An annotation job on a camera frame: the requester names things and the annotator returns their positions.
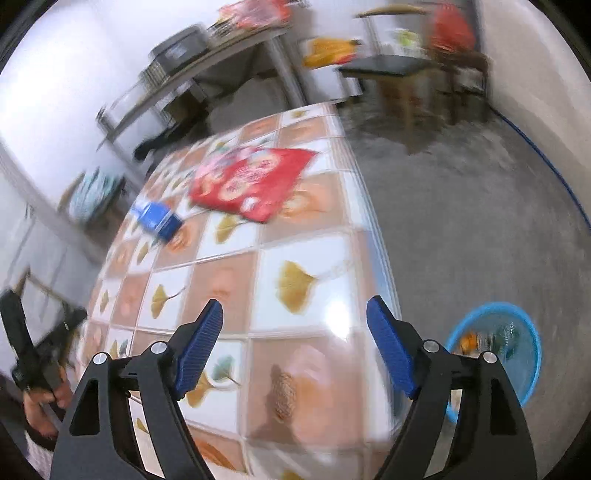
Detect blue plastic trash basket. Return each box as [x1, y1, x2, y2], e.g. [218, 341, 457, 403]
[446, 302, 542, 405]

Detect wooden chair black seat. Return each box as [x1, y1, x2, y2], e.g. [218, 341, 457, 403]
[338, 4, 436, 135]

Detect grey metal table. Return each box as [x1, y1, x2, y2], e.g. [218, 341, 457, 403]
[95, 25, 311, 153]

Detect left hand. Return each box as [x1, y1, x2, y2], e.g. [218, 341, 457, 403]
[23, 378, 73, 439]

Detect left forearm knit sleeve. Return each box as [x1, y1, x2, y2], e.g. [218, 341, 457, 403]
[1, 375, 64, 479]

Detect yellow plastic bag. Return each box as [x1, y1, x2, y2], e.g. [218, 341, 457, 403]
[303, 37, 360, 70]

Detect dark wooden stool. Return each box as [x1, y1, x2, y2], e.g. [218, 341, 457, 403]
[436, 50, 490, 125]

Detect red cartoon snack bag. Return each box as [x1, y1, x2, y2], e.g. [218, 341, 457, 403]
[188, 146, 318, 223]

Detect red plastic bag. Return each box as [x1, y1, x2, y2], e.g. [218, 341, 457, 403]
[431, 2, 476, 52]

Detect blue white toothpaste box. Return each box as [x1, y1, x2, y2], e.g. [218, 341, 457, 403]
[131, 201, 183, 243]

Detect pink red bags pile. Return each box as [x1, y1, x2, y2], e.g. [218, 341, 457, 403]
[218, 0, 290, 29]

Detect white mattress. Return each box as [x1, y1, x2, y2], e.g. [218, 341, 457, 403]
[478, 1, 590, 221]

